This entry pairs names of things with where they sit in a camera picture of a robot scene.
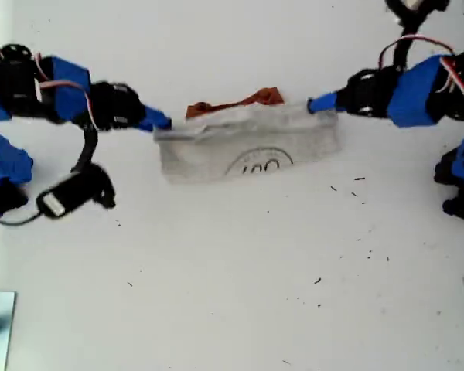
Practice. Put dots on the brown cloth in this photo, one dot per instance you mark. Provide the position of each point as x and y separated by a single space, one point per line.
263 96

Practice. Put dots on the steel post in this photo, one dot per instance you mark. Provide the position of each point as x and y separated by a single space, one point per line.
2 328

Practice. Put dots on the grey printed t-shirt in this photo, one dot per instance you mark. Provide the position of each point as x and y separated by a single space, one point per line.
247 139

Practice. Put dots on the black camera box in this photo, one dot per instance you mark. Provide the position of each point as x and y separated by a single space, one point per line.
429 7
73 189

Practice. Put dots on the black camera stalk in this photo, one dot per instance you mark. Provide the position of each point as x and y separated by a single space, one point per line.
404 50
87 150

